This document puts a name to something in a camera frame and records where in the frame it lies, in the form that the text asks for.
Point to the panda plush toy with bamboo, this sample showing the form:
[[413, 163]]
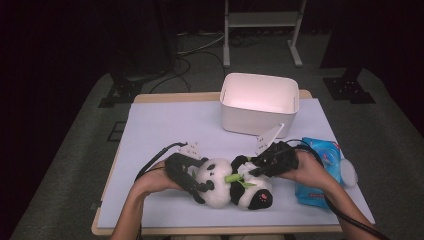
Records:
[[220, 186]]

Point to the black stand base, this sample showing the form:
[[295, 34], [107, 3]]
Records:
[[121, 91], [348, 90]]

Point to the white metal stand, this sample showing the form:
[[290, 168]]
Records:
[[260, 19]]

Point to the person's left hand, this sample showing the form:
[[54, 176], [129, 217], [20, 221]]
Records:
[[156, 180]]

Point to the white plastic storage box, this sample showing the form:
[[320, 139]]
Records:
[[260, 100]]

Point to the person's right hand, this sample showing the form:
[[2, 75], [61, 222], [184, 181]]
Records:
[[310, 171]]

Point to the blue wet wipes packet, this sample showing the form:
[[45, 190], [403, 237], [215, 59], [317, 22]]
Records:
[[328, 156]]

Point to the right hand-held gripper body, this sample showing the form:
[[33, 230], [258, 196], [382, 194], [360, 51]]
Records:
[[281, 160]]

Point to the white wet wipe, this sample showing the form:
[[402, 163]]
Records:
[[245, 168]]

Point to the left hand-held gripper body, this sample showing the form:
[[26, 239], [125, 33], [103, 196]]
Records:
[[178, 165]]

